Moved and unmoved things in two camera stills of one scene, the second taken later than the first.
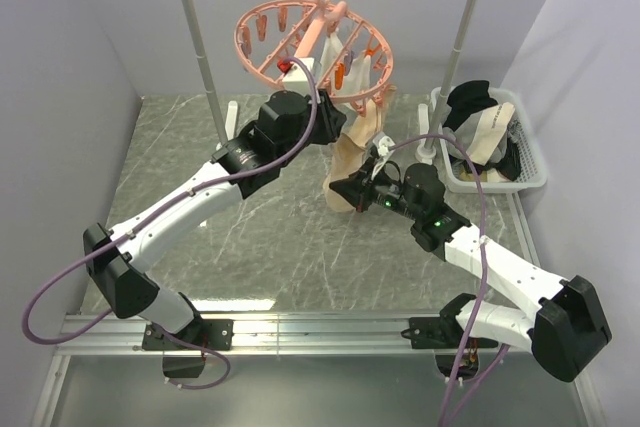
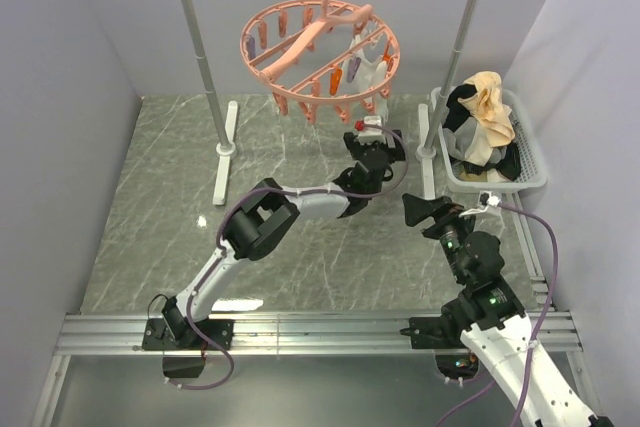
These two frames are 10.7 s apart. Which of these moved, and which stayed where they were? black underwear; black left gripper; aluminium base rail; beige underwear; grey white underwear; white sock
Moved: white sock; black left gripper; beige underwear
Stayed: grey white underwear; aluminium base rail; black underwear
